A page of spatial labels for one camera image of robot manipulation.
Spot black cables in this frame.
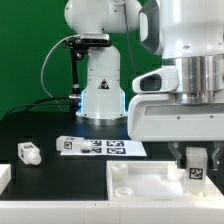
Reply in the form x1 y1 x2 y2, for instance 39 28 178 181
1 96 77 120

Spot white U-shaped fence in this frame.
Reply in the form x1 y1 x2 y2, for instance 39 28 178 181
0 164 224 224

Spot black camera on stand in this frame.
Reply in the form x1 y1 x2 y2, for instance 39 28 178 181
63 34 112 120

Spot grey cable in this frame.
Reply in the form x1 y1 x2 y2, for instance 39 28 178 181
40 34 81 113

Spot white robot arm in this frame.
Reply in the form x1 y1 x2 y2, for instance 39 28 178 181
65 0 224 168

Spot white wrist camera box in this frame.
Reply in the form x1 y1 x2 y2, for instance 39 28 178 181
132 66 179 94

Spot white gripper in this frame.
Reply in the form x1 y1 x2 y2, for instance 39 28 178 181
127 94 224 169

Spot paper sheet with markers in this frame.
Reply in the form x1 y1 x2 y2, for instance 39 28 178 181
61 140 146 157

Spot white square tabletop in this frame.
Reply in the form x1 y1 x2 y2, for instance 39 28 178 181
106 161 224 201

